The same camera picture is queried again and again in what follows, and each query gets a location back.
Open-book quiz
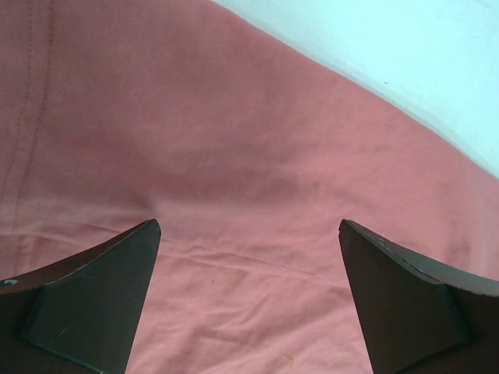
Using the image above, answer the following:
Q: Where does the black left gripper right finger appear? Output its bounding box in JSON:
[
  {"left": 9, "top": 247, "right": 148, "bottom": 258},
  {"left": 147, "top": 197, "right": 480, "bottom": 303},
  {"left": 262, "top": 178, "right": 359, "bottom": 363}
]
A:
[{"left": 338, "top": 220, "right": 498, "bottom": 373}]

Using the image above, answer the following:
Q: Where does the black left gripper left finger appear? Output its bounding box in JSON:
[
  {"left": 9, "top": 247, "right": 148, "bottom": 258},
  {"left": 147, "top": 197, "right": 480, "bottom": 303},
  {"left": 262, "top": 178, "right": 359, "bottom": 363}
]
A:
[{"left": 1, "top": 220, "right": 161, "bottom": 373}]

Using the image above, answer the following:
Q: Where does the salmon pink t shirt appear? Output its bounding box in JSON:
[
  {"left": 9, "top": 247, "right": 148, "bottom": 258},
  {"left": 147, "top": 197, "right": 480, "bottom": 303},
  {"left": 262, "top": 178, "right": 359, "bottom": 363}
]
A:
[{"left": 1, "top": 1, "right": 498, "bottom": 373}]

